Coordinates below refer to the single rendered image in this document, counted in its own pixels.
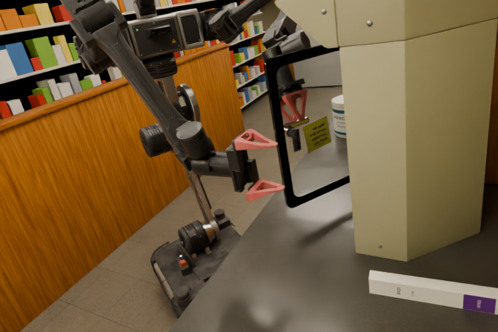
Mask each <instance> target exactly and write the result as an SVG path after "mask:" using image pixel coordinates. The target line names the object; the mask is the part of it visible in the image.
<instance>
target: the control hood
mask: <svg viewBox="0 0 498 332"><path fill-rule="evenodd" d="M275 4H276V6H277V7H278V8H279V9H280V10H281V11H282V12H283V13H285V14H286V15H287V16H288V17H290V18H291V19H292V20H293V21H294V22H296V23H297V24H298V25H299V26H300V27H301V28H302V29H303V30H305V31H306V32H307V33H308V34H310V35H311V36H312V37H313V38H315V39H316V40H317V41H318V42H319V43H320V44H321V45H322V46H323V47H326V48H335V47H339V32H338V22H337V12H336V0H276V1H275Z"/></svg>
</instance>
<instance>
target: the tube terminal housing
mask: <svg viewBox="0 0 498 332"><path fill-rule="evenodd" d="M336 12H337V22H338V32H339V46H340V48H339V52H340V62H341V71H342V90H343V99H344V109H345V127H346V137H347V146H348V165H349V174H350V184H351V202H352V212H353V230H354V240H355V250H356V253H361V254H366V255H371V256H378V257H383V258H387V259H395V260H399V261H404V262H408V261H411V260H412V259H415V258H418V257H420V256H423V255H425V254H427V253H430V252H433V251H435V250H438V249H440V248H443V247H445V246H447V245H450V244H453V243H455V242H458V241H460V240H462V239H465V238H468V237H469V236H473V235H475V234H477V233H480V226H481V218H482V200H483V191H484V182H485V165H486V156H487V146H488V129H489V120H490V111H491V94H492V84H493V75H494V58H495V49H496V40H497V22H498V18H497V17H498V0H336Z"/></svg>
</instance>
